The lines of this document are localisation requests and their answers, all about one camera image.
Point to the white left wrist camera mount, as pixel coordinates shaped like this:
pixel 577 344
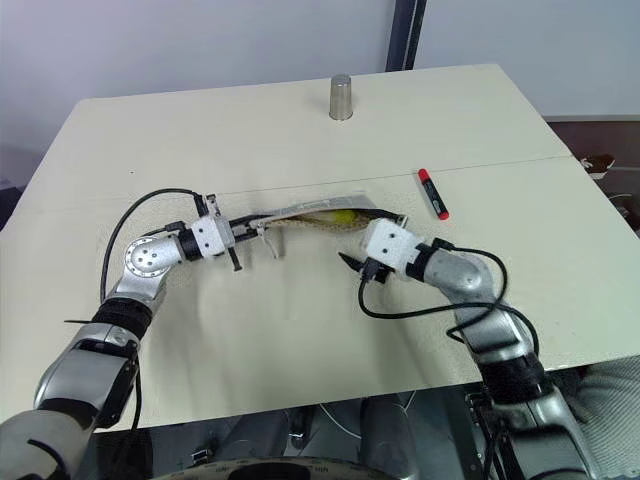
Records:
pixel 210 237

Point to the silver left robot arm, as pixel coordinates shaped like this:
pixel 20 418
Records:
pixel 145 257

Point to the dark vertical post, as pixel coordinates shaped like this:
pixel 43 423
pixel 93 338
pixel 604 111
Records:
pixel 402 35

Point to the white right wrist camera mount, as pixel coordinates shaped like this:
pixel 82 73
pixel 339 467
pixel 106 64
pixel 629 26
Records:
pixel 392 245

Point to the grey grid zip pouch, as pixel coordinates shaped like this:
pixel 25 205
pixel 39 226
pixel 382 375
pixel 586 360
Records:
pixel 320 206

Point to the black bulky object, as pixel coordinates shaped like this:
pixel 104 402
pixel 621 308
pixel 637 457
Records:
pixel 9 195

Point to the red and black marker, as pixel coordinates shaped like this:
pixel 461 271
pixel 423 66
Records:
pixel 432 195

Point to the brown and white object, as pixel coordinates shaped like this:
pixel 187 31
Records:
pixel 597 165

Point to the silver metal cup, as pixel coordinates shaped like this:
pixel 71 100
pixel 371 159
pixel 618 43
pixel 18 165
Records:
pixel 341 97

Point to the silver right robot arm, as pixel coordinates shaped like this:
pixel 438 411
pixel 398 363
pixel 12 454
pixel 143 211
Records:
pixel 460 272

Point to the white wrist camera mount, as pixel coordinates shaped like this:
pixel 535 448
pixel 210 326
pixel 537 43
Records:
pixel 210 237
pixel 392 245

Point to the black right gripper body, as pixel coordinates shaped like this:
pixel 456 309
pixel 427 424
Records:
pixel 376 274

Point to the black metal frame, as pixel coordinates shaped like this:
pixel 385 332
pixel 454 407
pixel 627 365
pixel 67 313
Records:
pixel 480 425

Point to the yellow highlighter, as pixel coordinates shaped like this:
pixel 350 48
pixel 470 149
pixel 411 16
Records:
pixel 344 218

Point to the grey woven fabric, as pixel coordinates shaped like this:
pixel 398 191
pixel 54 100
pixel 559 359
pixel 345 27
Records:
pixel 612 390

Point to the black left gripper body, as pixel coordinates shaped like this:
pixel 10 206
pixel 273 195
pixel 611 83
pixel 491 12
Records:
pixel 235 259

